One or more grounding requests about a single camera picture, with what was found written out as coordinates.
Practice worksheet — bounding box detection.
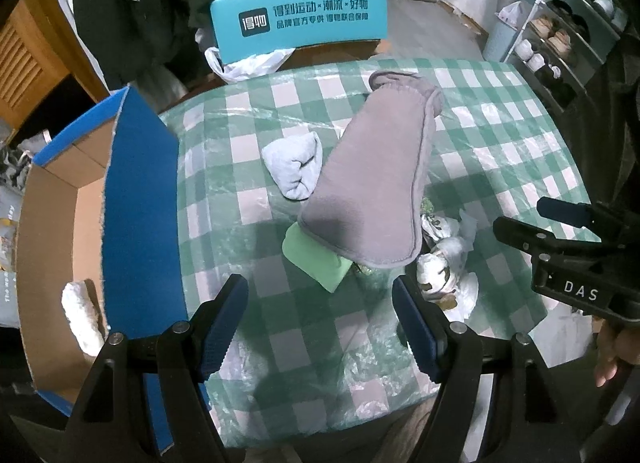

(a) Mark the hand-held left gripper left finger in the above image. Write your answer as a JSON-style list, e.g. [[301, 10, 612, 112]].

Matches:
[[57, 273, 250, 463]]

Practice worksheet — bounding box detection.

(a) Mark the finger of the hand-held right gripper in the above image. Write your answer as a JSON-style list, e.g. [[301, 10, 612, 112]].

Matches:
[[492, 216, 576, 264], [537, 196, 601, 231]]

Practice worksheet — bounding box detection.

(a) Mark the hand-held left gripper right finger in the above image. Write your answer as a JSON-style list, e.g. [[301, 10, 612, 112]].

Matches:
[[391, 274, 596, 463]]

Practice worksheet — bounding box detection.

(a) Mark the light green cloth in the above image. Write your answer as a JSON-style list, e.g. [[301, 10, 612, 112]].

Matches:
[[282, 223, 353, 294]]

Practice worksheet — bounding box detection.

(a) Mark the blue cardboard box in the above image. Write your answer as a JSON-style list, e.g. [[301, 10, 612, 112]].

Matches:
[[15, 84, 216, 454]]

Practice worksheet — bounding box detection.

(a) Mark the grey felt cloth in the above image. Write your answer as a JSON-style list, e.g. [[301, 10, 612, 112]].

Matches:
[[297, 70, 443, 266]]

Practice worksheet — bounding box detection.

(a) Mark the pale towel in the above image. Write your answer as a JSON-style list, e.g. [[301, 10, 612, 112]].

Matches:
[[261, 133, 325, 201]]

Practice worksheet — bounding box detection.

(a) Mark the person's right hand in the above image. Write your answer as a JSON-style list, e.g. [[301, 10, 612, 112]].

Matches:
[[594, 317, 640, 389]]

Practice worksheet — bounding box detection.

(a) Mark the crumpled white printed bag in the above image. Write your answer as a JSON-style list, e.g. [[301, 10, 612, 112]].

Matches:
[[416, 210, 481, 321]]

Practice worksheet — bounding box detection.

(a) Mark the green checked tablecloth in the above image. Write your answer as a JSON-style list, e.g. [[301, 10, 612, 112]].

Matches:
[[159, 58, 601, 449]]

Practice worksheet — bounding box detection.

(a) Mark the dark cloth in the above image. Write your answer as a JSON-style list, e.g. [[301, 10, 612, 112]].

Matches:
[[575, 28, 640, 216]]

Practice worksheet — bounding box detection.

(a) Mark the white fluffy towel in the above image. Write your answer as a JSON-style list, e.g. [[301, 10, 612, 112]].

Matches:
[[61, 280, 108, 356]]

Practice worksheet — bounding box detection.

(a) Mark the white shoe rack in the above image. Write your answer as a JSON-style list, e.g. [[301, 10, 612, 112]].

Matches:
[[515, 0, 636, 108]]

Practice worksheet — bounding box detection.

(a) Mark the group of shoes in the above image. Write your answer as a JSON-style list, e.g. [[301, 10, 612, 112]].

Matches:
[[517, 0, 628, 94]]

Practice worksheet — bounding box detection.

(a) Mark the pale blue trash bin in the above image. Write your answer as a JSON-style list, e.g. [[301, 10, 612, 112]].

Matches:
[[482, 2, 531, 64]]

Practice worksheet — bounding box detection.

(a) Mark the wooden chair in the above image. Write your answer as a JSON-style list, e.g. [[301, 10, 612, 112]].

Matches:
[[280, 38, 387, 70]]

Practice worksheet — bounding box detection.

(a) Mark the white plastic bag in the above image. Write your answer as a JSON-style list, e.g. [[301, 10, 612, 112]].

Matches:
[[204, 45, 293, 84]]

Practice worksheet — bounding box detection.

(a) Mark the teal printed cardboard box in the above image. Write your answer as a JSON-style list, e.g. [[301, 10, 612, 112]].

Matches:
[[210, 0, 388, 66]]

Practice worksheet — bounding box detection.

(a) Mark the black jacket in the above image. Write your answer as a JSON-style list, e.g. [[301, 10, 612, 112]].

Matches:
[[67, 0, 201, 88]]

